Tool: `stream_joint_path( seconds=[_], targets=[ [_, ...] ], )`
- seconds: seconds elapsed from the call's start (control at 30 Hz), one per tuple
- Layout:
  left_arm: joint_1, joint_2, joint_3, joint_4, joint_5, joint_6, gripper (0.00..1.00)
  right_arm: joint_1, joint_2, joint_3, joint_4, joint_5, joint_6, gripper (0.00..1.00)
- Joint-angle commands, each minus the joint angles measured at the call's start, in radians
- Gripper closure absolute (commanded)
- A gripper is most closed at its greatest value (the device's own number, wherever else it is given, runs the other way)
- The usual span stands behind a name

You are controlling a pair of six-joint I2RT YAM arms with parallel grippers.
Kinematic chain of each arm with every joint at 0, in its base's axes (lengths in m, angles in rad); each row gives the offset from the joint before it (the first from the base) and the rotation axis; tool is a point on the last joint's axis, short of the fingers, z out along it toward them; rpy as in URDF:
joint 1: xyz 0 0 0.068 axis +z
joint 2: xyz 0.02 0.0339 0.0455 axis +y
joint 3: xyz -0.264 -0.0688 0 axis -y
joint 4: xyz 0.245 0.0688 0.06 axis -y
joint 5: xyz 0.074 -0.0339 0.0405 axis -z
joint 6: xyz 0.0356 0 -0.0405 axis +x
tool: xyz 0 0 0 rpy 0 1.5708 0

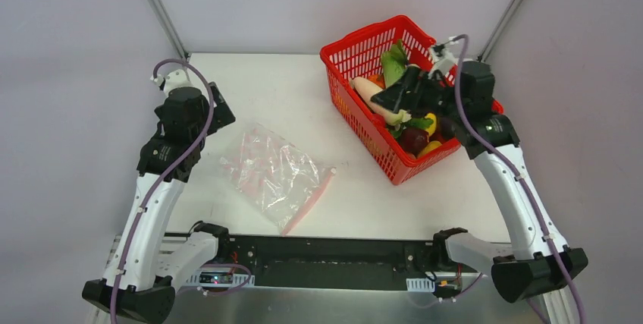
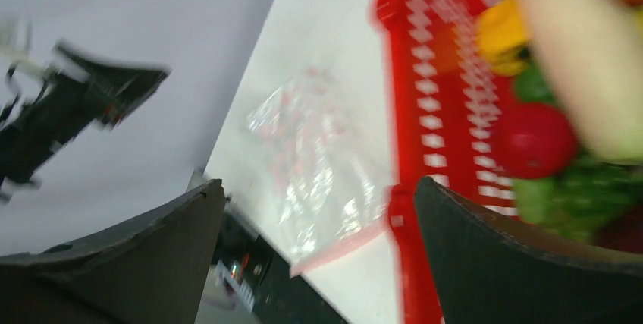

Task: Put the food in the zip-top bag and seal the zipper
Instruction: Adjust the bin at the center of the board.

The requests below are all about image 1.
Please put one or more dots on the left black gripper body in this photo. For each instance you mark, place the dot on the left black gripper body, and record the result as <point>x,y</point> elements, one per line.
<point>219,112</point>

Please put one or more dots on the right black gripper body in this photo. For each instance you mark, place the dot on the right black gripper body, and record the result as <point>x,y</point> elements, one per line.
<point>419,89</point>

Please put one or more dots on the green napa cabbage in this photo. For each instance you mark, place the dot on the green napa cabbage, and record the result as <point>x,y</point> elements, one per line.
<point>393,63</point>

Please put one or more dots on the clear pink-dotted zip bag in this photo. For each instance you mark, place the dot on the clear pink-dotted zip bag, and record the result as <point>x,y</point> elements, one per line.
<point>274,176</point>

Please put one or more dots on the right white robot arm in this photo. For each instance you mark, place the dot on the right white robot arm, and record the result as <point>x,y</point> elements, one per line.
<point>539,259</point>

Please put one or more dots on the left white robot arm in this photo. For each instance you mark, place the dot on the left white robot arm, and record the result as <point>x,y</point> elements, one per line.
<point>138,284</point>

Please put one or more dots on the orange pumpkin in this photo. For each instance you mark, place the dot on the orange pumpkin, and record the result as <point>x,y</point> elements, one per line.
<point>377,79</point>

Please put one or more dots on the yellow squash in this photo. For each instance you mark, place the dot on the yellow squash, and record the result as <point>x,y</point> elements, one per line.
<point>431,124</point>

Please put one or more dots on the dark red apple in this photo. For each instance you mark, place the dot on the dark red apple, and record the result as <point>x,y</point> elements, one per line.
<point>413,140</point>

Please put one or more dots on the yellow mango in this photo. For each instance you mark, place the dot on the yellow mango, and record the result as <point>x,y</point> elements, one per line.
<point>432,145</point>

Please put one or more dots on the red plastic basket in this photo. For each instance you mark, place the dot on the red plastic basket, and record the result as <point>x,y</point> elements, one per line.
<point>358,55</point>

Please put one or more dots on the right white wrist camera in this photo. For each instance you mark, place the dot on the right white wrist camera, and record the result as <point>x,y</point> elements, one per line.
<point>442,59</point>

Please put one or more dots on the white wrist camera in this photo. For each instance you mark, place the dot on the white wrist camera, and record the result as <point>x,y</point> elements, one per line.
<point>442,59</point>
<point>174,80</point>

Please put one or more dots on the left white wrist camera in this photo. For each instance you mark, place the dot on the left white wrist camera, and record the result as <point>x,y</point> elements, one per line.
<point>174,80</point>

